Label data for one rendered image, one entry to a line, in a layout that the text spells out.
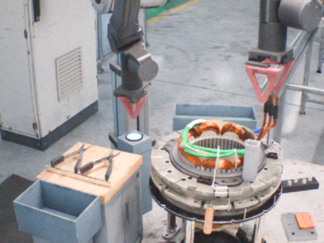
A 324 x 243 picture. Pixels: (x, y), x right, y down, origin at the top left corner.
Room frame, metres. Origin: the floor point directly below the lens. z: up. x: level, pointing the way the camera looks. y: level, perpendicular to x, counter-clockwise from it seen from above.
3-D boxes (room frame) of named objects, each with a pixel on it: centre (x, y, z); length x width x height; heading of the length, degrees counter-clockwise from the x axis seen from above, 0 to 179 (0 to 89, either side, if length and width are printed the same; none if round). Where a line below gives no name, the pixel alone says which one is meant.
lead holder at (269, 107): (1.01, -0.26, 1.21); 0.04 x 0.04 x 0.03; 65
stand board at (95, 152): (0.99, 0.17, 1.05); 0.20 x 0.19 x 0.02; 157
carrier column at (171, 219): (1.06, -0.03, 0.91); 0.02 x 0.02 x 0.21
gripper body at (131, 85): (1.20, 0.08, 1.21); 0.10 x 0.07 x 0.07; 155
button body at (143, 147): (1.20, 0.08, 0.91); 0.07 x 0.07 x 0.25; 45
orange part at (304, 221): (1.10, -0.43, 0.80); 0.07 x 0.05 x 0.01; 0
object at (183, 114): (1.31, -0.16, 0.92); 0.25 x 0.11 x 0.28; 86
